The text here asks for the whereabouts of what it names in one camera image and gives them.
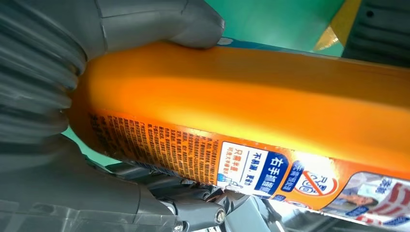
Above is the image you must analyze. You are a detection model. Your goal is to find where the yellow film-wrapped cardboard box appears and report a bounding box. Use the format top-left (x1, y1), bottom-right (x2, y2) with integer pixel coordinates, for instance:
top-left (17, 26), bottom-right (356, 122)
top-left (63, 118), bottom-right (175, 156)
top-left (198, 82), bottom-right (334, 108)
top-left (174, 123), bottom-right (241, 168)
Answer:
top-left (313, 0), bottom-right (363, 52)

